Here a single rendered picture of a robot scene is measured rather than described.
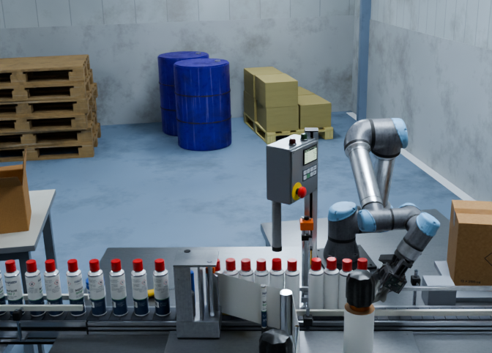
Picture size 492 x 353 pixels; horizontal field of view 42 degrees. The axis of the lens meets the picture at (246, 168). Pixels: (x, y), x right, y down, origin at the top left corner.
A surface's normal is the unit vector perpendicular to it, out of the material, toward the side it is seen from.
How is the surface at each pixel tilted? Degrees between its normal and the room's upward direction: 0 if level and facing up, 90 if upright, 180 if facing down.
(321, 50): 90
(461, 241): 90
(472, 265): 90
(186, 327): 90
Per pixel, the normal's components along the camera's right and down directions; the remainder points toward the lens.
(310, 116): 0.23, 0.29
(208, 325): -0.04, 0.31
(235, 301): -0.51, 0.28
